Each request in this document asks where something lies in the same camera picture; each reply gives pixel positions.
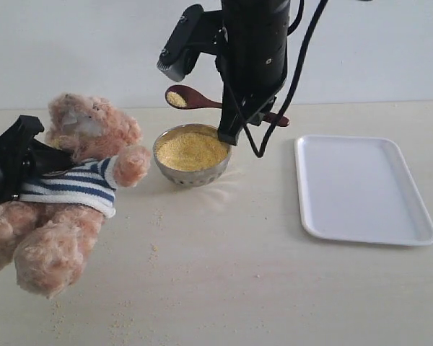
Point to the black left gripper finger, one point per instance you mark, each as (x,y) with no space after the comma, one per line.
(42,160)
(22,131)

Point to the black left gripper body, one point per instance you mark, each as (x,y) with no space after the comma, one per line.
(12,167)

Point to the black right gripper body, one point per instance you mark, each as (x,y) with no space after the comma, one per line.
(249,40)

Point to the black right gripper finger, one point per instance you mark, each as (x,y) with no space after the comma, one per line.
(183,66)
(183,37)

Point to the dark red wooden spoon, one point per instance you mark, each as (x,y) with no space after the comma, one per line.
(187,98)

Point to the tan teddy bear striped sweater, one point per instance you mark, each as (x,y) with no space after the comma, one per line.
(49,232)

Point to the steel bowl of millet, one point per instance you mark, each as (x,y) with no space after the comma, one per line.
(191,155)

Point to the white rectangular plastic tray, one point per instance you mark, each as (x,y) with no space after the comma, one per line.
(359,189)

